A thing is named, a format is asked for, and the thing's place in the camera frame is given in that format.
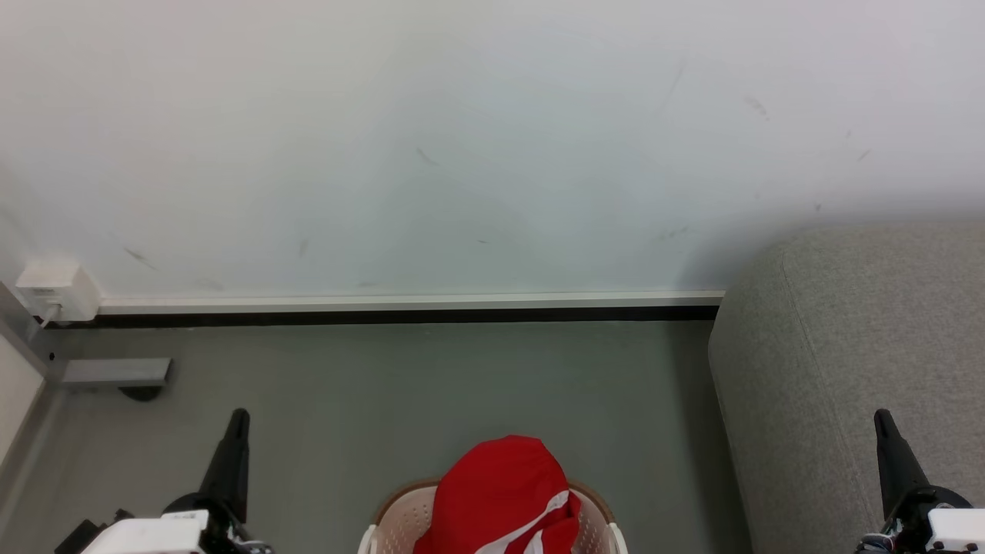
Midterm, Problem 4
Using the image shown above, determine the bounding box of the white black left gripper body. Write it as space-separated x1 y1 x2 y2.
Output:
81 492 270 554

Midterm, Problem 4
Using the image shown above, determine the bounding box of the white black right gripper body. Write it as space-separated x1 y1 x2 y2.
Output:
858 486 985 554

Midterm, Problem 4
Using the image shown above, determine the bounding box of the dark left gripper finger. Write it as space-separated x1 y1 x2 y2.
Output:
199 408 252 524

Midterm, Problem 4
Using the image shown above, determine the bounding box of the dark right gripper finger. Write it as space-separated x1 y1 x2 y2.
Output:
873 409 933 520

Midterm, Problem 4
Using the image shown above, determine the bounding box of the red garment with white stripe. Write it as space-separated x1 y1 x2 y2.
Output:
413 435 582 554

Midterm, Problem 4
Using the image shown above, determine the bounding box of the cream perforated laundry basket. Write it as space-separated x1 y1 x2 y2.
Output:
358 477 628 554

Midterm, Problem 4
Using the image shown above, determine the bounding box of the grey fabric sofa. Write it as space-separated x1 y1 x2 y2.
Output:
708 223 985 554

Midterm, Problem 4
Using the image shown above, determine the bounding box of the grey metal desk foot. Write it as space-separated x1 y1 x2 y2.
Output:
62 358 172 388

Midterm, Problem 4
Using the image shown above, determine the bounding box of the grey metal desk leg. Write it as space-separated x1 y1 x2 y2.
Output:
0 281 66 385

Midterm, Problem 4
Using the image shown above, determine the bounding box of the white wall cable trunking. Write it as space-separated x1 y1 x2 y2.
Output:
98 291 726 315

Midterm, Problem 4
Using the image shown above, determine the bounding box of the white wall outlet box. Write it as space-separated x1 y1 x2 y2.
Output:
15 260 101 322

